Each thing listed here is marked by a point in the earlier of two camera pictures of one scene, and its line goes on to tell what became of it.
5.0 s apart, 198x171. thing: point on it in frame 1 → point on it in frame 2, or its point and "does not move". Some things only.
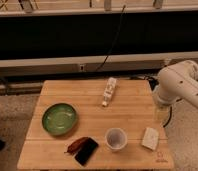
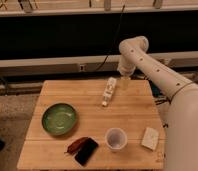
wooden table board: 102,124 does not move
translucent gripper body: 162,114 → 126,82
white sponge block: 150,138 does not move
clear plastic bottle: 109,90 does not move
